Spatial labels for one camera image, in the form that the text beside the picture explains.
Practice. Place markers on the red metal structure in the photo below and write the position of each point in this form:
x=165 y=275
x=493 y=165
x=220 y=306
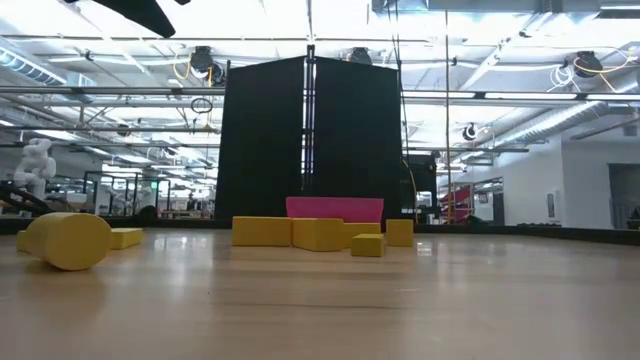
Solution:
x=460 y=197

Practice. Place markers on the yellow wooden cylinder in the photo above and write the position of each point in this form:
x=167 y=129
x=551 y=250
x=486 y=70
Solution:
x=67 y=241

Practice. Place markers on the black folding partition screen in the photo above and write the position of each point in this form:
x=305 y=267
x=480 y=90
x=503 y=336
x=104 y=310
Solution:
x=260 y=140

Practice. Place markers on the thin metal pole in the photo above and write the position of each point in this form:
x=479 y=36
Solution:
x=447 y=125

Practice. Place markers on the red plastic bin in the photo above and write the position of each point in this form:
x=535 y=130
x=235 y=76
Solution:
x=335 y=209

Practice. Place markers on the black workstation frame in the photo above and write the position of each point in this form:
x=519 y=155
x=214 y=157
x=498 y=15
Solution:
x=110 y=172

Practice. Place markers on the small yellow wooden block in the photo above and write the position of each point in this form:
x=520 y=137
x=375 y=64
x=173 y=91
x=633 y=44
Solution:
x=400 y=233

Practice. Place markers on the white humanoid robot figure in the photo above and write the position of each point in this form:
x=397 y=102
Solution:
x=35 y=165

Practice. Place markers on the black equipment cabinet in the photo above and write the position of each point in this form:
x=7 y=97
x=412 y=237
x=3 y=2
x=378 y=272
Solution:
x=425 y=172

